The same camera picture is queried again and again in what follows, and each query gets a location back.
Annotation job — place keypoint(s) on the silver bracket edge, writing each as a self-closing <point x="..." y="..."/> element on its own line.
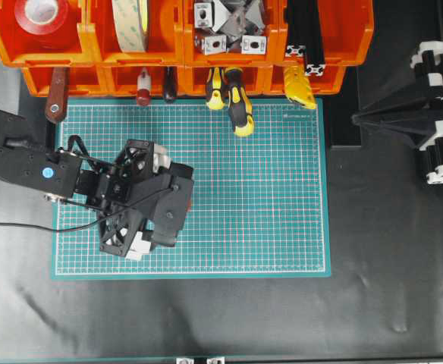
<point x="184" y="360"/>
<point x="215" y="360"/>

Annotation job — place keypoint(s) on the grey corner bracket centre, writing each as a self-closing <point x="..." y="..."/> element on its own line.
<point x="238" y="18"/>

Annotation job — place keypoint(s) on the orange bin upper far left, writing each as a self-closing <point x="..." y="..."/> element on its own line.
<point x="17" y="50"/>

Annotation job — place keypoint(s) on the silver corner bracket upper left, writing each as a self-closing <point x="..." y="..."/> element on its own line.
<point x="203" y="14"/>

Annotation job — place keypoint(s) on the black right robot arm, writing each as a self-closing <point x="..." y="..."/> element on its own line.
<point x="437" y="21"/>

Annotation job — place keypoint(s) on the red vinyl tape roll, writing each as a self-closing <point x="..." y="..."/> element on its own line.
<point x="44" y="22"/>

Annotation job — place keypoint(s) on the silver bracket bottom edge left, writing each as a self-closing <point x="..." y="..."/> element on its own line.
<point x="184" y="360"/>

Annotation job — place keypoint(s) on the large yellow black screwdriver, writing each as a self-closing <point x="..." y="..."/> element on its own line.
<point x="240" y="109"/>

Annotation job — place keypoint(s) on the black aluminium extrusion left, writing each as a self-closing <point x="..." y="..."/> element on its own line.
<point x="295" y="26"/>

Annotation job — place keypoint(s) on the silver corner bracket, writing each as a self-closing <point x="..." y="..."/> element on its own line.
<point x="213" y="44"/>
<point x="203" y="14"/>
<point x="253" y="45"/>

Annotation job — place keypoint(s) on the orange bin upper right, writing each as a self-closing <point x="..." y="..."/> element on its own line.
<point x="347" y="28"/>

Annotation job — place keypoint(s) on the silver corner bracket lower right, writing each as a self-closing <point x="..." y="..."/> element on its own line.
<point x="253" y="45"/>

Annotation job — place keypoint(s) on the black aluminium extrusion right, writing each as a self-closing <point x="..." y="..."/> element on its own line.
<point x="311" y="35"/>

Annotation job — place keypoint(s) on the yellow utility knife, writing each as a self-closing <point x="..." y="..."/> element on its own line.
<point x="297" y="87"/>

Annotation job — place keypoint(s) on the brown wooden tool handle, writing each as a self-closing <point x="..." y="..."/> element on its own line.
<point x="57" y="100"/>

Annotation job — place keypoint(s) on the small yellow black screwdriver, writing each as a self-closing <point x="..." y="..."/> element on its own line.
<point x="215" y="89"/>

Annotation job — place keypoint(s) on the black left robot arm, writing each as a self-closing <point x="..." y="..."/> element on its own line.
<point x="26" y="162"/>

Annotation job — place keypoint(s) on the silver corner bracket lower left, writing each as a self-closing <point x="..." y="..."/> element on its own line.
<point x="213" y="44"/>

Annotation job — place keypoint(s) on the silver bracket bottom edge right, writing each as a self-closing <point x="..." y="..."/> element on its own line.
<point x="215" y="360"/>

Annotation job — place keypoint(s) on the cream double-sided tape roll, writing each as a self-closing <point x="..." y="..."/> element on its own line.
<point x="131" y="20"/>

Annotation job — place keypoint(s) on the orange bin lower far left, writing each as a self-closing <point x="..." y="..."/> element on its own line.
<point x="83" y="81"/>

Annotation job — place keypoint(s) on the black aluminium extrusion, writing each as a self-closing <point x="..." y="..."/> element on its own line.
<point x="295" y="26"/>
<point x="311" y="35"/>

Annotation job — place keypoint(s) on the dark brown tool handle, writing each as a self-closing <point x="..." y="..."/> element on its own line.
<point x="170" y="85"/>

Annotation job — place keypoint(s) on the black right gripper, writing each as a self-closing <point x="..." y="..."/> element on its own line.
<point x="414" y="113"/>

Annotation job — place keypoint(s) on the green cutting mat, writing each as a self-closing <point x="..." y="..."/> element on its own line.
<point x="259" y="205"/>

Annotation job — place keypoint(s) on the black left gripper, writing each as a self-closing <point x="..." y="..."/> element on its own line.
<point x="141" y="199"/>

